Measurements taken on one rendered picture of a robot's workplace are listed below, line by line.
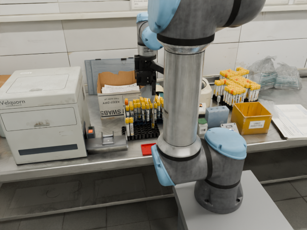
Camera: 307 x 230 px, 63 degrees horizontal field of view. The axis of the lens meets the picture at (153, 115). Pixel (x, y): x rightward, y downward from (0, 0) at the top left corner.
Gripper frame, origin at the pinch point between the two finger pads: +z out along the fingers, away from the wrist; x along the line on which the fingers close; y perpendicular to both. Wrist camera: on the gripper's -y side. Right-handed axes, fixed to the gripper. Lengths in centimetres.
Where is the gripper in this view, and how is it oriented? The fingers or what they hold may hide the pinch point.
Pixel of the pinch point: (152, 99)
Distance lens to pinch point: 109.3
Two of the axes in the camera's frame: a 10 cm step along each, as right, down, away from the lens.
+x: 1.7, 5.1, -8.4
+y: -9.9, 0.9, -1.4
